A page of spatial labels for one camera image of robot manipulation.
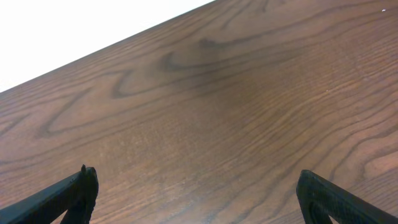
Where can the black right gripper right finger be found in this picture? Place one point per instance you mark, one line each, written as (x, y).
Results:
(321, 201)

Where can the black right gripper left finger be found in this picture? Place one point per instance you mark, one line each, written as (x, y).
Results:
(74, 197)

